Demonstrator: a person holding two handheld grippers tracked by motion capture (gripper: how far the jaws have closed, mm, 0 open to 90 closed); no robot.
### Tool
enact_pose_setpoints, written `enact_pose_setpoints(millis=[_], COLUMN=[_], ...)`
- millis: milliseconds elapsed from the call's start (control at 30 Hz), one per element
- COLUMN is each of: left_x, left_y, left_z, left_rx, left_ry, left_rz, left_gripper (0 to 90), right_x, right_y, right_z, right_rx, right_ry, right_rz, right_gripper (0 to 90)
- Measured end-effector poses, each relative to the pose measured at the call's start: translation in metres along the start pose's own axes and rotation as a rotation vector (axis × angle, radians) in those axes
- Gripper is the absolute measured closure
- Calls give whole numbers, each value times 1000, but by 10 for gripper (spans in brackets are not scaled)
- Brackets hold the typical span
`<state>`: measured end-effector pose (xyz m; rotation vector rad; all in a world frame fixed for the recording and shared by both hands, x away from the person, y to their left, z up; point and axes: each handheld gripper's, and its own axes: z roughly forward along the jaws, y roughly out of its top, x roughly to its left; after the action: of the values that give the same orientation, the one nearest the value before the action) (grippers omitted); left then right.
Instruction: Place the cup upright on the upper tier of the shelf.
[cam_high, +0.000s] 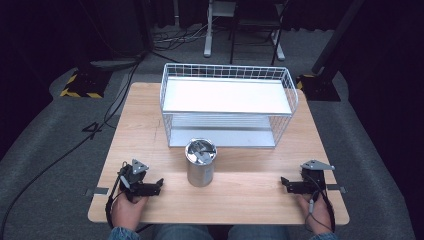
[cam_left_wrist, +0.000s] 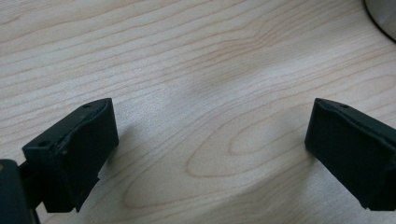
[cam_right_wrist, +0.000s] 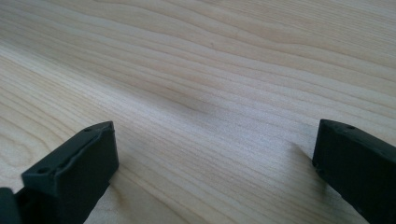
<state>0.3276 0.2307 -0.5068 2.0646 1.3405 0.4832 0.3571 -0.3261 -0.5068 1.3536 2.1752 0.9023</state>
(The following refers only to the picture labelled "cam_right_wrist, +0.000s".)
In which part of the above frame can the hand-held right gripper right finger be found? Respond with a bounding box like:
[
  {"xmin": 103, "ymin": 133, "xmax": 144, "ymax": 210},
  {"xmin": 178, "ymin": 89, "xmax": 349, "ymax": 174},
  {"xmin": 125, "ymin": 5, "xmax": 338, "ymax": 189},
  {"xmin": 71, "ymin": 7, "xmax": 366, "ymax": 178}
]
[{"xmin": 312, "ymin": 119, "xmax": 396, "ymax": 224}]

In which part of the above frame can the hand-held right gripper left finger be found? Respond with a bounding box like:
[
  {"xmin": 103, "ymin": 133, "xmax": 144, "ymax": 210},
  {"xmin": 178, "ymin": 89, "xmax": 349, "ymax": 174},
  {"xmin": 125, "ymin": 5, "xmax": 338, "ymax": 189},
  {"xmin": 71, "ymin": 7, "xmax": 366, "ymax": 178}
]
[{"xmin": 14, "ymin": 120, "xmax": 120, "ymax": 224}]

